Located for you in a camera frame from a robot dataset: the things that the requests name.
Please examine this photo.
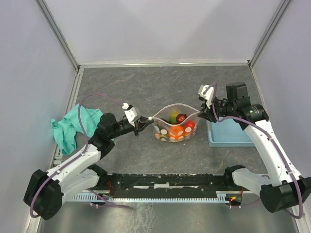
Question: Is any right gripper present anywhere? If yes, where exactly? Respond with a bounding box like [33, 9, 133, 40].
[197, 95, 236, 123]

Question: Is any red apple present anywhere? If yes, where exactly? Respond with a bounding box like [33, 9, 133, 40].
[183, 120, 196, 135]

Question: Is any small dark fig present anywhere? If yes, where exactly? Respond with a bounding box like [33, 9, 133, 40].
[176, 114, 188, 124]

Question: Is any green mango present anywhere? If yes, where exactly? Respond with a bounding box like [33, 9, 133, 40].
[169, 113, 178, 124]

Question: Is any clear dotted zip bag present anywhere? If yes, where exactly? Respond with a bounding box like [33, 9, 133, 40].
[152, 103, 200, 143]

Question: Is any orange tangerine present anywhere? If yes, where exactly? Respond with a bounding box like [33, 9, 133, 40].
[168, 125, 185, 141]

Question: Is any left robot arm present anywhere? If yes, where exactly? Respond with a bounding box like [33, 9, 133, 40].
[23, 110, 153, 220]

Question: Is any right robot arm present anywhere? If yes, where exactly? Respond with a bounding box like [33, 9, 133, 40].
[198, 82, 311, 219]

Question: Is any blue plastic basket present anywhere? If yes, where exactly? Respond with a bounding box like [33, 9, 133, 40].
[206, 119, 255, 147]

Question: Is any teal cloth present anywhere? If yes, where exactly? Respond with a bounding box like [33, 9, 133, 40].
[51, 104, 103, 156]

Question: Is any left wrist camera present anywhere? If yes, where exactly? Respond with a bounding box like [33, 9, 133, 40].
[122, 102, 141, 127]

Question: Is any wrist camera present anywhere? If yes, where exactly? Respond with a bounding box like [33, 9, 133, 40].
[198, 85, 214, 109]
[122, 102, 141, 127]

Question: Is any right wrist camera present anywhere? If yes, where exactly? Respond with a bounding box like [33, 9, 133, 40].
[198, 85, 214, 109]

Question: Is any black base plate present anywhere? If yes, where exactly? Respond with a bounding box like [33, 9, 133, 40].
[94, 173, 242, 198]

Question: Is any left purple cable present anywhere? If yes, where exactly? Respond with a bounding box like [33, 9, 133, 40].
[29, 93, 131, 218]

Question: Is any blue cable duct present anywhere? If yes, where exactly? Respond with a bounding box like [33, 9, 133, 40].
[68, 192, 229, 203]

